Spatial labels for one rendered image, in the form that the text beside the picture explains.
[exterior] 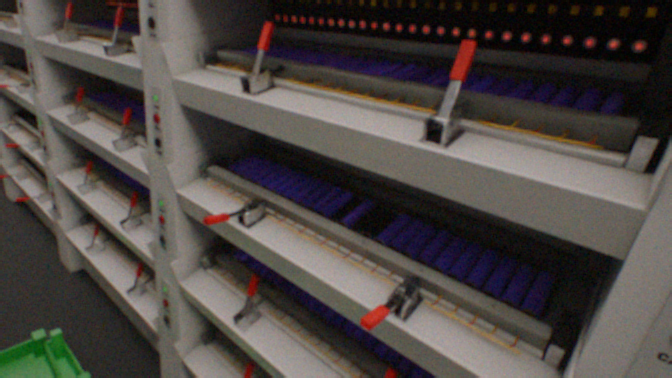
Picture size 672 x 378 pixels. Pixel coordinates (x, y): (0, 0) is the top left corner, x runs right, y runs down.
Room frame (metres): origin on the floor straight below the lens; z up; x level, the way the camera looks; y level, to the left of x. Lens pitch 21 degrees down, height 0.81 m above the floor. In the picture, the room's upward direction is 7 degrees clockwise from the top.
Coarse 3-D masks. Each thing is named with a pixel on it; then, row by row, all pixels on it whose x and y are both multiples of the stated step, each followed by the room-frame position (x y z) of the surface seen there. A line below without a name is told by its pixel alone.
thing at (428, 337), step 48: (240, 144) 0.70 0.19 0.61; (288, 144) 0.68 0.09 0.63; (192, 192) 0.59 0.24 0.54; (240, 240) 0.50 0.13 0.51; (288, 240) 0.46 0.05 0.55; (336, 288) 0.37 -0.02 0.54; (384, 288) 0.37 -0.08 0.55; (576, 288) 0.37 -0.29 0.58; (384, 336) 0.34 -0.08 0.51; (432, 336) 0.31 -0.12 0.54; (480, 336) 0.31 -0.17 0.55; (576, 336) 0.31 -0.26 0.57
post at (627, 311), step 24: (648, 216) 0.23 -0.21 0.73; (648, 240) 0.23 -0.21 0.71; (624, 264) 0.23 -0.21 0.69; (648, 264) 0.22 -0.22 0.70; (624, 288) 0.23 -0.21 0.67; (648, 288) 0.22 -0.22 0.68; (600, 312) 0.25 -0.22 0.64; (624, 312) 0.22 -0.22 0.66; (648, 312) 0.22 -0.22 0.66; (600, 336) 0.23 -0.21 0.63; (624, 336) 0.22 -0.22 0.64; (600, 360) 0.22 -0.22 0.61; (624, 360) 0.22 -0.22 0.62
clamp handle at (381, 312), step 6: (402, 294) 0.34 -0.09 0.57; (390, 300) 0.33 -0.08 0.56; (396, 300) 0.33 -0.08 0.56; (402, 300) 0.33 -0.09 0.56; (378, 306) 0.31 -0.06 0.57; (384, 306) 0.31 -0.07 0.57; (390, 306) 0.32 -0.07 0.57; (396, 306) 0.32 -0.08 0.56; (372, 312) 0.30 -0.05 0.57; (378, 312) 0.30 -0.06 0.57; (384, 312) 0.30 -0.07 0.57; (390, 312) 0.31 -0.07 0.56; (366, 318) 0.29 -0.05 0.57; (372, 318) 0.29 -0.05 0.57; (378, 318) 0.29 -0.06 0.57; (384, 318) 0.30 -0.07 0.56; (360, 324) 0.29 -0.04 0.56; (366, 324) 0.28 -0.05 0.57; (372, 324) 0.28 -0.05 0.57
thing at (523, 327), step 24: (216, 168) 0.62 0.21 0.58; (240, 192) 0.57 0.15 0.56; (264, 192) 0.54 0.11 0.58; (288, 216) 0.50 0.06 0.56; (312, 216) 0.48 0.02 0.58; (312, 240) 0.45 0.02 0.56; (336, 240) 0.44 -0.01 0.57; (360, 240) 0.42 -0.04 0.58; (384, 264) 0.39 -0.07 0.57; (408, 264) 0.38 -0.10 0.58; (432, 288) 0.36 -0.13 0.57; (456, 288) 0.34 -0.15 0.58; (480, 312) 0.32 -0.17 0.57; (504, 312) 0.31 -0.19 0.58; (528, 336) 0.29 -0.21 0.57
